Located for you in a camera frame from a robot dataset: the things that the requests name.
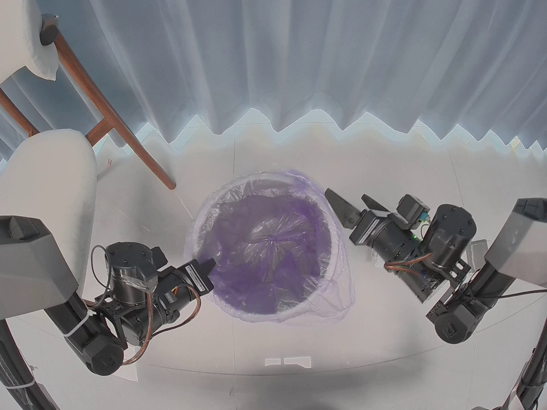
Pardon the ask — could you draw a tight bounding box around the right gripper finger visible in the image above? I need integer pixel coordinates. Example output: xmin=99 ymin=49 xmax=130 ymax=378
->
xmin=362 ymin=193 xmax=388 ymax=214
xmin=325 ymin=188 xmax=364 ymax=230

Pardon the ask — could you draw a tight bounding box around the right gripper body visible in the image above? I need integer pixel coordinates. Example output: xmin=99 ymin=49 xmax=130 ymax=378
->
xmin=350 ymin=209 xmax=424 ymax=268

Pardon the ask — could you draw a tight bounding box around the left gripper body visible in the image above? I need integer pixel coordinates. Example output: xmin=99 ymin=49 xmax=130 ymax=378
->
xmin=159 ymin=260 xmax=215 ymax=315

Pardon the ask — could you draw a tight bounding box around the purple plastic bag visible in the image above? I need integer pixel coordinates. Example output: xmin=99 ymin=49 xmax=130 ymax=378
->
xmin=183 ymin=168 xmax=357 ymax=324

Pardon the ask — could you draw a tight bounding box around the white trash bin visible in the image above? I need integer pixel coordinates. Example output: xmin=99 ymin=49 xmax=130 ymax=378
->
xmin=194 ymin=171 xmax=342 ymax=317

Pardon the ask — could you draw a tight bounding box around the wooden chair with white cushions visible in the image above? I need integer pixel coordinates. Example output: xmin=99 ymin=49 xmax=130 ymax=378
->
xmin=0 ymin=0 xmax=177 ymax=311

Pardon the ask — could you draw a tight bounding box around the pale blue curtain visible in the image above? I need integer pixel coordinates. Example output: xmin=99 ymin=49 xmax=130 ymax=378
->
xmin=0 ymin=0 xmax=547 ymax=161

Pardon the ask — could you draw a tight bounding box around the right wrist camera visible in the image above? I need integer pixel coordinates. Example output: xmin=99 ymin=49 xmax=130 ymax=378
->
xmin=395 ymin=194 xmax=431 ymax=231

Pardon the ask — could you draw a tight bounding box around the black cable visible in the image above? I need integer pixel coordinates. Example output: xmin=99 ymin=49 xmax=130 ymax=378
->
xmin=487 ymin=289 xmax=547 ymax=303

